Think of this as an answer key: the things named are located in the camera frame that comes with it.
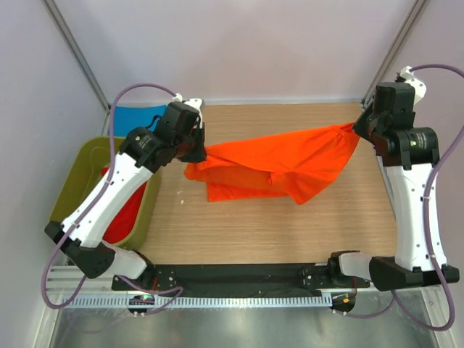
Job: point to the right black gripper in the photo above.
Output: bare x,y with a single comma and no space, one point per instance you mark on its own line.
359,125

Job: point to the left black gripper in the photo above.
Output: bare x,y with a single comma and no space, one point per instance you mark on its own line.
200,154

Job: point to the orange t shirt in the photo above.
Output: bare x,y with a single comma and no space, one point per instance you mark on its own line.
298,164

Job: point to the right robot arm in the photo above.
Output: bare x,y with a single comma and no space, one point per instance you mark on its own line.
407,157

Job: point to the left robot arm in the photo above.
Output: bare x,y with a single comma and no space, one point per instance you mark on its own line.
179,134

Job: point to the blue folded t shirt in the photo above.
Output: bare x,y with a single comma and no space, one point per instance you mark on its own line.
128,118

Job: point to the red t shirt in basket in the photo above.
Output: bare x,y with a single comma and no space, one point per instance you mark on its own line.
123,230

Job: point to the olive green plastic basket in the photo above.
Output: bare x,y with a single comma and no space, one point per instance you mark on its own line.
91,163

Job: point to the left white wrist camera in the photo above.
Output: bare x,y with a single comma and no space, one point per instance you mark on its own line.
196,103

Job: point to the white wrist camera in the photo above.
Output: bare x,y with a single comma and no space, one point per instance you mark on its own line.
196,103
406,75

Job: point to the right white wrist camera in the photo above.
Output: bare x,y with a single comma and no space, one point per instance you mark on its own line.
406,75

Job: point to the right aluminium corner post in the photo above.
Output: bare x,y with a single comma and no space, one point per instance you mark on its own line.
405,29

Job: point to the aluminium corner post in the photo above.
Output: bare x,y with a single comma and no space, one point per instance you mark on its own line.
68,37
405,29

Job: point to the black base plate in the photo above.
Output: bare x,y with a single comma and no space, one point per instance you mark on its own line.
247,281

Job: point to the left aluminium corner post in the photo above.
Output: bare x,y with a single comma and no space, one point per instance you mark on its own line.
68,37

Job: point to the aluminium frame rail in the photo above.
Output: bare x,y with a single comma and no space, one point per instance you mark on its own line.
66,278

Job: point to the white slotted cable duct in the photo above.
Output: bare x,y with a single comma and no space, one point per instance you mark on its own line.
133,300

